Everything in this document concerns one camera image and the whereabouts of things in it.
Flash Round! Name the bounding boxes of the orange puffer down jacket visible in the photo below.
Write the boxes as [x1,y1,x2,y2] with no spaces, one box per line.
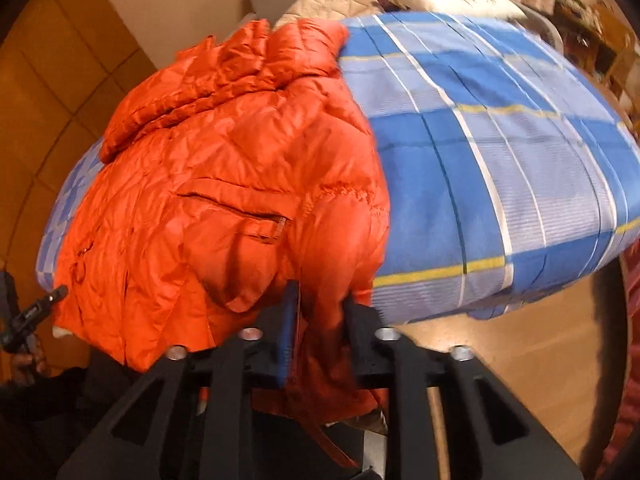
[52,18,393,426]

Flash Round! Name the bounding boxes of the person's left hand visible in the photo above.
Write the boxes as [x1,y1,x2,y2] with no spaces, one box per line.
[10,335,51,387]

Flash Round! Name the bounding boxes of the blue plaid bed sheet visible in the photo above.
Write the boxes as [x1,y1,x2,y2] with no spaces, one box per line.
[40,12,639,324]

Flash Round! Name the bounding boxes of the wooden wardrobe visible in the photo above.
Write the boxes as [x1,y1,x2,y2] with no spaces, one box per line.
[0,0,158,380]

